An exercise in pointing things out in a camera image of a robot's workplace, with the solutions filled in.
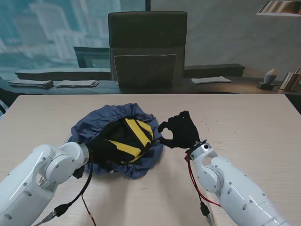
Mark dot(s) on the blue-grey rain cover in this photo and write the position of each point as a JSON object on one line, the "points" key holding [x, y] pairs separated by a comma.
{"points": [[94, 117]]}

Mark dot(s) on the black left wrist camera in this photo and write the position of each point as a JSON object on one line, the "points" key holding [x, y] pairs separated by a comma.
{"points": [[79, 171]]}

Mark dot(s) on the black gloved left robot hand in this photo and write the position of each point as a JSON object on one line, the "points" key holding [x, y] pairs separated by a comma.
{"points": [[98, 150]]}

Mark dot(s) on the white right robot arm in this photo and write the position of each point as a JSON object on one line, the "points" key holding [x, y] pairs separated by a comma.
{"points": [[235, 188]]}

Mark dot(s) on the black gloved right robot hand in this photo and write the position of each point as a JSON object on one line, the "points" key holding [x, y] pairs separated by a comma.
{"points": [[183, 134]]}

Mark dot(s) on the printed office backdrop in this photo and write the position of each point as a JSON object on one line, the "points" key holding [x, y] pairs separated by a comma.
{"points": [[211, 35]]}

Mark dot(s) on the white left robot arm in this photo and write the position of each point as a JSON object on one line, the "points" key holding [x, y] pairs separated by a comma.
{"points": [[30, 179]]}

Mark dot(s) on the black yellow blue backpack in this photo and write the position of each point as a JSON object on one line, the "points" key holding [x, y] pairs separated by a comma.
{"points": [[131, 141]]}

